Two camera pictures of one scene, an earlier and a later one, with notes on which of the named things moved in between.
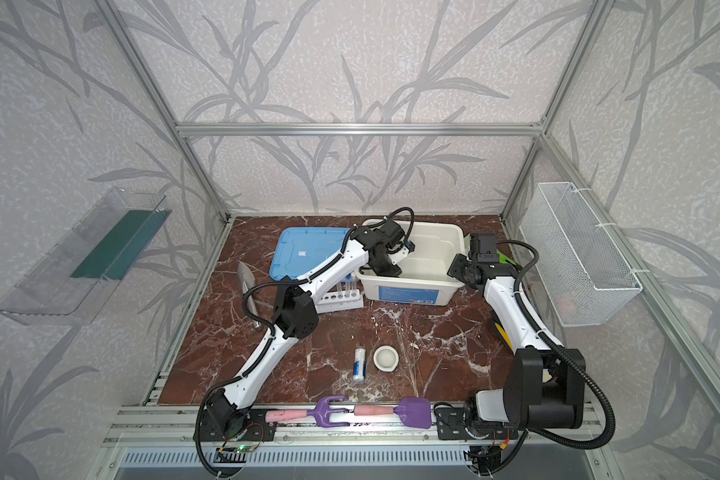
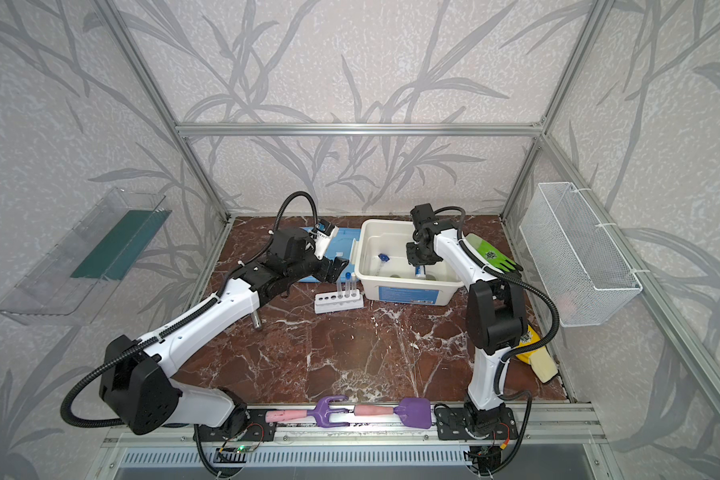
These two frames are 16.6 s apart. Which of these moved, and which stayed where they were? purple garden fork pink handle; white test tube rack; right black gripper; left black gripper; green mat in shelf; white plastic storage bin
Moved: left black gripper; right black gripper
Stayed: purple garden fork pink handle; white test tube rack; white plastic storage bin; green mat in shelf
